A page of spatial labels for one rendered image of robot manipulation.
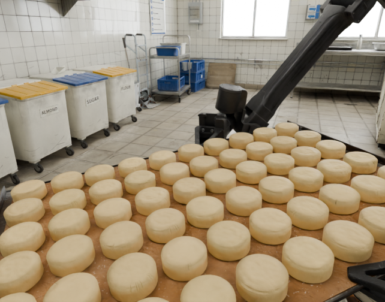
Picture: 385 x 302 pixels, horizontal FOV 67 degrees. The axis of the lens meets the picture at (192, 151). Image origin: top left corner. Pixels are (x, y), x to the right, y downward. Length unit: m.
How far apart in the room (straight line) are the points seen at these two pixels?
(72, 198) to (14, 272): 0.14
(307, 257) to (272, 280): 0.05
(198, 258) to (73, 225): 0.17
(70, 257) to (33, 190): 0.19
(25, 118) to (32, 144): 0.24
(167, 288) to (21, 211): 0.24
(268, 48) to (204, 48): 1.42
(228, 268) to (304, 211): 0.12
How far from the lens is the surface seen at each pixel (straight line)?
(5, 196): 0.58
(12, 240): 0.43
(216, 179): 0.45
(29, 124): 2.85
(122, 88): 3.89
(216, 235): 0.35
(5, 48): 3.55
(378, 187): 0.47
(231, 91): 0.71
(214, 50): 6.91
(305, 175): 0.47
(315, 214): 0.39
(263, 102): 0.77
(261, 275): 0.31
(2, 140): 2.71
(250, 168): 0.48
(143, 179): 0.47
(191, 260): 0.32
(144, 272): 0.32
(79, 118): 3.32
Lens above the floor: 1.22
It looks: 23 degrees down
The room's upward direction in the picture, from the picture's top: straight up
